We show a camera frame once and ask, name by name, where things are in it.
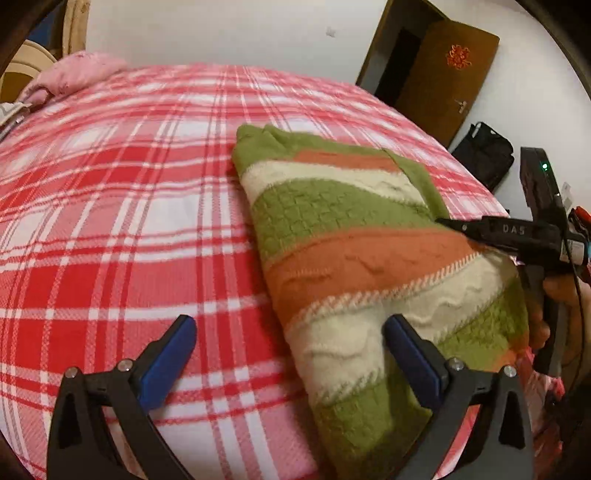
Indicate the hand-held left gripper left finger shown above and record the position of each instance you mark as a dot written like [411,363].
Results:
[166,364]

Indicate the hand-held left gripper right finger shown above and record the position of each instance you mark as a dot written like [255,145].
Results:
[411,360]

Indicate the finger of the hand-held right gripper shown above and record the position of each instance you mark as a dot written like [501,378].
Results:
[498,233]

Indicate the green knit sweater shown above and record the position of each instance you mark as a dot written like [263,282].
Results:
[341,258]

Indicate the person's right hand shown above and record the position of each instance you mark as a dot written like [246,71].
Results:
[569,300]

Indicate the black bag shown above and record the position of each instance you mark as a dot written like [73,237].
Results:
[485,157]

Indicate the brown wooden door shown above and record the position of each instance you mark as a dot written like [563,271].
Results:
[443,87]

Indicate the red plaid bed sheet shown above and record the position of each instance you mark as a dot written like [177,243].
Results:
[115,221]

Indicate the red paper door decoration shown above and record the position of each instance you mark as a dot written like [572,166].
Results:
[458,57]

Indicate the circle patterned pillow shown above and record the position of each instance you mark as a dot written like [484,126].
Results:
[11,115]

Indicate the pink pillow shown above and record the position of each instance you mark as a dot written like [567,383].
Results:
[78,71]

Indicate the beige wooden headboard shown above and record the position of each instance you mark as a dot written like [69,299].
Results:
[27,60]

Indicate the tan curtain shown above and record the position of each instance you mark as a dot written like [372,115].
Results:
[75,27]

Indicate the dark wooden door frame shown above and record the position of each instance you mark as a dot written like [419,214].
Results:
[374,50]

